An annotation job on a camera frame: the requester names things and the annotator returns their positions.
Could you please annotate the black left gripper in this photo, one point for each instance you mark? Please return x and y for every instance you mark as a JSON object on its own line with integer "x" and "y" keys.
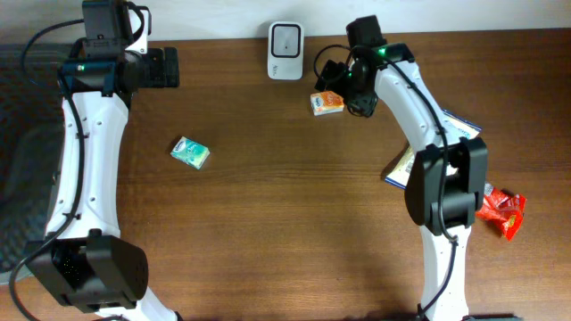
{"x": 160, "y": 75}

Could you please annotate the cream snack bag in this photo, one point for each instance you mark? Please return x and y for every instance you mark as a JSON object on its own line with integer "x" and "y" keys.
{"x": 399, "y": 176}

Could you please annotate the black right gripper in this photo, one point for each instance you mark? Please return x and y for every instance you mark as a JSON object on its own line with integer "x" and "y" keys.
{"x": 363, "y": 105}

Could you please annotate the orange tissue pack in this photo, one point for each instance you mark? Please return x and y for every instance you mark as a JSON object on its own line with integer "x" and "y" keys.
{"x": 326, "y": 102}

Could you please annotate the red snack packet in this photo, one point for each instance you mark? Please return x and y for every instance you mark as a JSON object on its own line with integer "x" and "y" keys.
{"x": 505, "y": 210}

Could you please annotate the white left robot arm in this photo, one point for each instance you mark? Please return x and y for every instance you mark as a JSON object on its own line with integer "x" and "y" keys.
{"x": 83, "y": 262}

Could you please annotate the green tissue pack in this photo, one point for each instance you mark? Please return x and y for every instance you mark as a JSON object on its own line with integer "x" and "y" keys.
{"x": 190, "y": 152}

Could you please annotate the grey plastic mesh basket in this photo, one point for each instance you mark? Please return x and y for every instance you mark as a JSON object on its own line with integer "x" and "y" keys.
{"x": 31, "y": 145}

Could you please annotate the white barcode scanner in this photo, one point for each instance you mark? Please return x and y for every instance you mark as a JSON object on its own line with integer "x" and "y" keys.
{"x": 285, "y": 50}

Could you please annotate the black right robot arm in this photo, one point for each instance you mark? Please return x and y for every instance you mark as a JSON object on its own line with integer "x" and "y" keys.
{"x": 445, "y": 188}

